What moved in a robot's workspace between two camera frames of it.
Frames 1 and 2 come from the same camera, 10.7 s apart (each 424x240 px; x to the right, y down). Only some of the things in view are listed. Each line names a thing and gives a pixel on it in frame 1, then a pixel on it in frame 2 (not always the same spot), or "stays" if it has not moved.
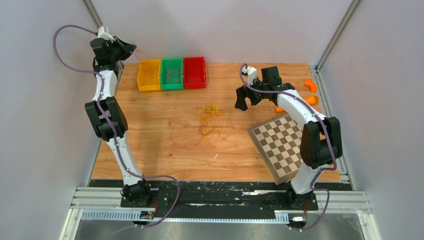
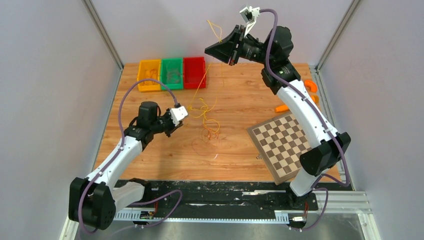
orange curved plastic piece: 312,85 stays
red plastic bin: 194,73 stays
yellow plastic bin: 148,75 stays
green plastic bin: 171,76 stays
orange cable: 187,148 to 210,140
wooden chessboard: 278,141 stays
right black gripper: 242,92 to 227,47
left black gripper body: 113,48 to 165,124
